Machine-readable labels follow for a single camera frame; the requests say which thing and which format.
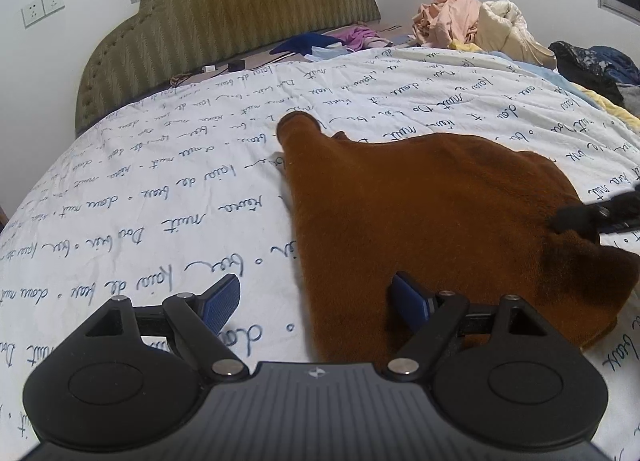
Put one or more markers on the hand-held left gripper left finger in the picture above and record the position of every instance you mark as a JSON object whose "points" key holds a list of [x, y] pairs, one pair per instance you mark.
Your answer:
{"points": [[220, 305]]}

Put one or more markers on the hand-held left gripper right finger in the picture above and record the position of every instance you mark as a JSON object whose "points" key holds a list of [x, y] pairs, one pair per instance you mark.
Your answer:
{"points": [[411, 302]]}

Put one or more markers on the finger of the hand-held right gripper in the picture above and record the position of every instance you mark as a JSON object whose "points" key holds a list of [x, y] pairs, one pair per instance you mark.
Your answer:
{"points": [[575, 218], [620, 228]]}

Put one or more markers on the brown knit garment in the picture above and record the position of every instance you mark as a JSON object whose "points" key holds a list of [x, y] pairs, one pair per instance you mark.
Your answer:
{"points": [[425, 211]]}

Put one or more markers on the dark clothes pile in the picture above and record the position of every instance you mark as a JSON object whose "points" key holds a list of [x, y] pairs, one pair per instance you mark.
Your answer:
{"points": [[595, 68]]}

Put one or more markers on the yellow cloth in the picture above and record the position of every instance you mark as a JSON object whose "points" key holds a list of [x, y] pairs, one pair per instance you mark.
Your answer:
{"points": [[607, 103]]}

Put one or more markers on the white printed blanket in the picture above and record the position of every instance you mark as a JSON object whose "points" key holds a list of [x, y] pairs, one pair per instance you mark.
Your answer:
{"points": [[150, 181]]}

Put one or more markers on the cream quilted jacket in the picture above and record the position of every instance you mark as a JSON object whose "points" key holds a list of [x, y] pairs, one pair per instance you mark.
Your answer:
{"points": [[510, 31]]}

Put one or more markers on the white charger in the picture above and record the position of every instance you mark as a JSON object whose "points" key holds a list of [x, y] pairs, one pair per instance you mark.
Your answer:
{"points": [[208, 69]]}

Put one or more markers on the peach cloth pile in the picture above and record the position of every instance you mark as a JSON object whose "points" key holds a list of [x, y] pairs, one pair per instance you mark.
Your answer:
{"points": [[450, 16]]}

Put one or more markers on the small black device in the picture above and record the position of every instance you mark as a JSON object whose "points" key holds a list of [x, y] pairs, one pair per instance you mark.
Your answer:
{"points": [[236, 65]]}

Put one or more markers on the light blue face mask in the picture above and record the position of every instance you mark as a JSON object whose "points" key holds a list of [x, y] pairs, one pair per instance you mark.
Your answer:
{"points": [[327, 51]]}

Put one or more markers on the purple cloth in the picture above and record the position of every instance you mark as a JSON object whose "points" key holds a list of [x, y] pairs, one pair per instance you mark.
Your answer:
{"points": [[357, 37]]}

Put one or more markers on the dark blue cloth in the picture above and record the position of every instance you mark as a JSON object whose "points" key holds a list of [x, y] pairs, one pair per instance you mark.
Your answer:
{"points": [[302, 43]]}

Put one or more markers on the green padded headboard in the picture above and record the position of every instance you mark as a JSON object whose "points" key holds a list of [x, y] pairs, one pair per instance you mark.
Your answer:
{"points": [[220, 6]]}

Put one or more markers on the grey window frame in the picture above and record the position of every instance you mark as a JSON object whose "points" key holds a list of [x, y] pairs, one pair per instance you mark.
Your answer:
{"points": [[617, 3]]}

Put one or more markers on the white wall socket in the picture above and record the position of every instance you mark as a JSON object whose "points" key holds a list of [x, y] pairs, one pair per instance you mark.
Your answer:
{"points": [[32, 12], [53, 1]]}

